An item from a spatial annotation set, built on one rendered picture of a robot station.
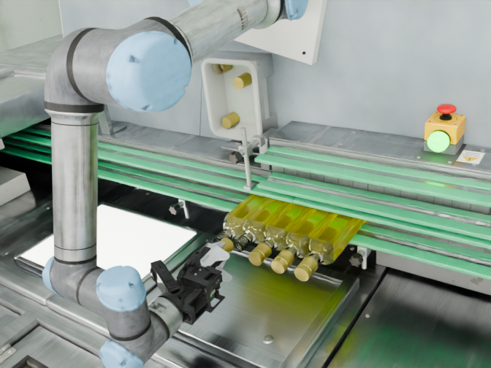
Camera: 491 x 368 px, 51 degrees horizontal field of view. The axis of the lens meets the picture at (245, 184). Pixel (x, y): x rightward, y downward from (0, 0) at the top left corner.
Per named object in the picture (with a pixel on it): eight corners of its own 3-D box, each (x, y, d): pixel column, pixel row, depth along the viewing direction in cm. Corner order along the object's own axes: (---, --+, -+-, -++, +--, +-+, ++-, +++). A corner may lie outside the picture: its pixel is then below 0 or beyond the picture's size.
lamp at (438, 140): (428, 147, 115) (424, 152, 113) (429, 128, 113) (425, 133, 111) (449, 150, 113) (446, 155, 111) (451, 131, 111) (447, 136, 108)
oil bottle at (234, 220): (267, 198, 142) (221, 239, 127) (265, 180, 139) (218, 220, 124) (284, 202, 139) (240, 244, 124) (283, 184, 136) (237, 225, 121)
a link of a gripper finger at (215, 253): (242, 249, 114) (218, 277, 108) (220, 242, 117) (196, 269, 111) (240, 238, 112) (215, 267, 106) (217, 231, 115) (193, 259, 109)
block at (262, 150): (272, 158, 143) (259, 169, 138) (269, 126, 139) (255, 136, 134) (283, 160, 141) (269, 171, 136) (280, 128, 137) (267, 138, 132)
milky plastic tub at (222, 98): (228, 124, 155) (210, 135, 149) (218, 50, 144) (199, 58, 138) (278, 132, 146) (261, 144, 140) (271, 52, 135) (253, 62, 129)
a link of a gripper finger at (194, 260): (214, 258, 113) (191, 286, 107) (207, 256, 114) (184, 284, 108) (210, 243, 110) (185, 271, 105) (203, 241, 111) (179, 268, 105)
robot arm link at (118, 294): (70, 276, 88) (85, 324, 93) (117, 298, 82) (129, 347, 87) (105, 251, 93) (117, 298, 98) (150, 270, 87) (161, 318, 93)
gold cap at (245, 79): (241, 71, 141) (231, 76, 138) (252, 72, 140) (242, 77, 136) (242, 84, 143) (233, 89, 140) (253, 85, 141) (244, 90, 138)
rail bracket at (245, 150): (259, 175, 139) (233, 196, 130) (253, 116, 131) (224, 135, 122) (269, 177, 138) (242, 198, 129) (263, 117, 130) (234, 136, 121)
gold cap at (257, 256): (259, 253, 118) (248, 263, 115) (257, 240, 116) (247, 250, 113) (272, 257, 116) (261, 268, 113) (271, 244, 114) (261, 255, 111)
